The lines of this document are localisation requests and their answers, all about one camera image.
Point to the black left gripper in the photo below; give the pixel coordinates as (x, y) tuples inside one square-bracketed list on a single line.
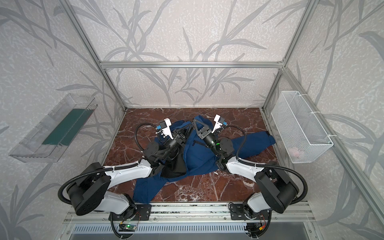
[(180, 138)]

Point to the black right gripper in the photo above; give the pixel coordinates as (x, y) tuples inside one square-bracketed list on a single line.
[(202, 131)]

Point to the blue zip jacket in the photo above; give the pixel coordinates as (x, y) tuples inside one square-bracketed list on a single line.
[(199, 160)]

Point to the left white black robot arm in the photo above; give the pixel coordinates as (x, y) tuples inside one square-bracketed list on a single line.
[(163, 159)]

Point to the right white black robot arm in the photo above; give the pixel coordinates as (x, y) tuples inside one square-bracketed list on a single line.
[(279, 186)]

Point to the pink object in basket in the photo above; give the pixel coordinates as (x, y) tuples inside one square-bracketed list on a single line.
[(295, 153)]

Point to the green circuit board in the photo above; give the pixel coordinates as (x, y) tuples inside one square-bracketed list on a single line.
[(123, 227)]

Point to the green mat in tray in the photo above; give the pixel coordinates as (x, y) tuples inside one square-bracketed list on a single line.
[(68, 128)]

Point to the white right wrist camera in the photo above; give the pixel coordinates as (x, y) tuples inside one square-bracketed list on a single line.
[(220, 123)]

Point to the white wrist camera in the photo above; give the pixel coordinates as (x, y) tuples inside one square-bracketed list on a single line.
[(220, 123), (163, 129)]

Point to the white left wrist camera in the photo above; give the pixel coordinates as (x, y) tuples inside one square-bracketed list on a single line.
[(163, 129)]

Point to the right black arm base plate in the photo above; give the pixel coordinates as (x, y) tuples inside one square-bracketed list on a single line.
[(240, 212)]

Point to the white wire mesh basket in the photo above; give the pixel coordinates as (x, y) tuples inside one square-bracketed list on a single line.
[(299, 127)]

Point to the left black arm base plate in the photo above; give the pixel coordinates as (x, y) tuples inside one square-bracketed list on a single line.
[(140, 212)]

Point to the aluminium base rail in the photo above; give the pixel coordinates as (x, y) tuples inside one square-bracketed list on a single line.
[(195, 212)]

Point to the clear plastic wall tray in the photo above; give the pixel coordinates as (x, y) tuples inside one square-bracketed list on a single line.
[(31, 148)]

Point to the aluminium frame struts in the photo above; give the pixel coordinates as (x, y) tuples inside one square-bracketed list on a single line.
[(372, 197)]

